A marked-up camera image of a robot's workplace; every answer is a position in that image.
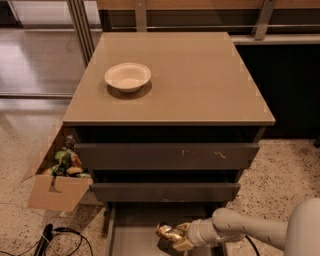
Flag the black floor cable left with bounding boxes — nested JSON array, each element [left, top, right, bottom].
[[0, 227, 94, 256]]

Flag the black power strip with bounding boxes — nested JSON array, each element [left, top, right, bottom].
[[33, 224, 53, 256]]

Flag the white paper bowl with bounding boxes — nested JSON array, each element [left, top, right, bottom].
[[104, 63, 151, 93]]

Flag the grey open bottom drawer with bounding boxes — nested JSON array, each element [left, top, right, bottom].
[[105, 203, 228, 256]]

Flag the metal railing frame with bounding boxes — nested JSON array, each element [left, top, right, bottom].
[[64, 0, 320, 62]]

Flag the cardboard box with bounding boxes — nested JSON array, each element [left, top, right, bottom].
[[21, 124, 97, 212]]

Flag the grey middle drawer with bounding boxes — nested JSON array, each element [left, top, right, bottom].
[[91, 183, 240, 203]]

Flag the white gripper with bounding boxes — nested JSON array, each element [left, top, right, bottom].
[[172, 218, 221, 251]]

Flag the snack items in box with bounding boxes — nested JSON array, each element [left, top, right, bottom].
[[42, 135, 91, 178]]

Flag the orange soda can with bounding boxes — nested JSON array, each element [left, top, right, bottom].
[[155, 222, 184, 243]]

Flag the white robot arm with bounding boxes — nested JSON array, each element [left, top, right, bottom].
[[173, 198, 320, 256]]

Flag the black floor cable right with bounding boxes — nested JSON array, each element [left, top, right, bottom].
[[244, 234, 261, 256]]

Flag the black floor cable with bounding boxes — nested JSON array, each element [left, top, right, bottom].
[[244, 234, 261, 256], [0, 227, 94, 256]]

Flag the grey top drawer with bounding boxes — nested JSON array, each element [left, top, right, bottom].
[[75, 143, 259, 171]]

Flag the grey drawer cabinet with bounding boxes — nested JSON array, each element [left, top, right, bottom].
[[61, 31, 276, 256]]

